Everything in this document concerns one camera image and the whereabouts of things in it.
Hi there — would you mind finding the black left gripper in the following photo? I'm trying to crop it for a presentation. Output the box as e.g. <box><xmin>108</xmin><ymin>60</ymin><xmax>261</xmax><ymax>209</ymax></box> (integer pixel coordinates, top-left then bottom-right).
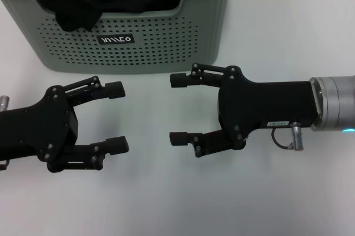
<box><xmin>0</xmin><ymin>75</ymin><xmax>130</xmax><ymax>173</ymax></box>

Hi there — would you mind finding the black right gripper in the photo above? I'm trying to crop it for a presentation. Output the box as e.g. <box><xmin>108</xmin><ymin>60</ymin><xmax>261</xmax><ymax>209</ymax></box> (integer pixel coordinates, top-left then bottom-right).
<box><xmin>169</xmin><ymin>63</ymin><xmax>318</xmax><ymax>151</ymax></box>

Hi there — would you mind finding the grey-green perforated storage box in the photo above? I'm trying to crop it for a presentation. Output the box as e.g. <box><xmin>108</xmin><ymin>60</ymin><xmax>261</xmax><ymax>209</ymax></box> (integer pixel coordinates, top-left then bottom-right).
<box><xmin>0</xmin><ymin>0</ymin><xmax>237</xmax><ymax>75</ymax></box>

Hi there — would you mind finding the black cloth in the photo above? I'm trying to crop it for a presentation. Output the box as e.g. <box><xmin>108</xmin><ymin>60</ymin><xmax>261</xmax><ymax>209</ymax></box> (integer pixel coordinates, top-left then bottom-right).
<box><xmin>0</xmin><ymin>0</ymin><xmax>232</xmax><ymax>33</ymax></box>

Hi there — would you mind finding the silver plug with wire loop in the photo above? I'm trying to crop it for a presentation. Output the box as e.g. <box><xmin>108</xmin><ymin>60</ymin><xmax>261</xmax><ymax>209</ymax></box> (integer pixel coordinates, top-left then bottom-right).
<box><xmin>0</xmin><ymin>95</ymin><xmax>11</xmax><ymax>112</ymax></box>

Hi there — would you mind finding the right arm connector cable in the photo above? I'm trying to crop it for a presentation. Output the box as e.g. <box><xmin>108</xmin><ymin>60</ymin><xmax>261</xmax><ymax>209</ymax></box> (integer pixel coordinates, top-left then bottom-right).
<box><xmin>270</xmin><ymin>121</ymin><xmax>305</xmax><ymax>152</ymax></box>

